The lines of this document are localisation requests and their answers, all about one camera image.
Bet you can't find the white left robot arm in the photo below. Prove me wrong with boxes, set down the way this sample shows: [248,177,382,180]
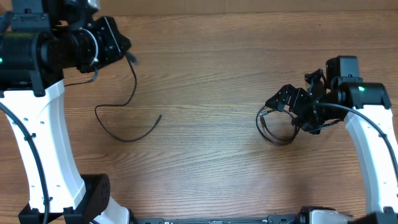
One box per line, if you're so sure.
[1,1,133,224]

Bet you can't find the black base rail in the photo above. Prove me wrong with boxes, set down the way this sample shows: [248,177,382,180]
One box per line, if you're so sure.
[131,215,301,224]

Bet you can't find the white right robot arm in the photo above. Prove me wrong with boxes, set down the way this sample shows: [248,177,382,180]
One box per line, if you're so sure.
[256,55,397,223]

